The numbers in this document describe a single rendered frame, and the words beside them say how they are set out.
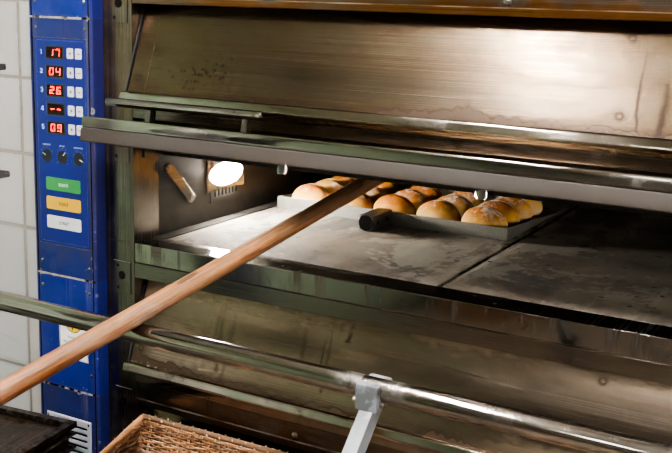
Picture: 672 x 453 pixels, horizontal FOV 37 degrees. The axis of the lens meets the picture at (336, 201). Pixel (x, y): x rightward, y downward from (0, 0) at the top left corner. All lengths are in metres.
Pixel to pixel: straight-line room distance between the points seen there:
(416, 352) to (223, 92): 0.56
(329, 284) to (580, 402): 0.46
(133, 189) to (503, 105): 0.76
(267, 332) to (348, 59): 0.52
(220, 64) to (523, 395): 0.76
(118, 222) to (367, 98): 0.61
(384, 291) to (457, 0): 0.49
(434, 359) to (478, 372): 0.08
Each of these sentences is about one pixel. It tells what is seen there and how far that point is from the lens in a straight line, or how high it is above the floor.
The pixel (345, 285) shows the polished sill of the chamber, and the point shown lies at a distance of 1.70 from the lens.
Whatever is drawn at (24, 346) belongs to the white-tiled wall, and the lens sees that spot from 2.23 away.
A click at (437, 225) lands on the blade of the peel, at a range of 2.09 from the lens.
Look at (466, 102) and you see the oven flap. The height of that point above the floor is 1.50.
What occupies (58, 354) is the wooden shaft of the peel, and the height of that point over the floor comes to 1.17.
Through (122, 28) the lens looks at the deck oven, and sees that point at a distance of 1.92.
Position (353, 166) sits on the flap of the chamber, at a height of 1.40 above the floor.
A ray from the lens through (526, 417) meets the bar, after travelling 1.22.
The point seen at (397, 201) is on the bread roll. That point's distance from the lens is 2.15.
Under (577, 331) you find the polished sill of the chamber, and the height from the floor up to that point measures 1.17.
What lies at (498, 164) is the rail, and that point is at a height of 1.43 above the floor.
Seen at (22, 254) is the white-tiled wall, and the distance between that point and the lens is 2.17.
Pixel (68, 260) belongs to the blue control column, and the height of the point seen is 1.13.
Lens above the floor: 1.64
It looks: 11 degrees down
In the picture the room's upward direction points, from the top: 2 degrees clockwise
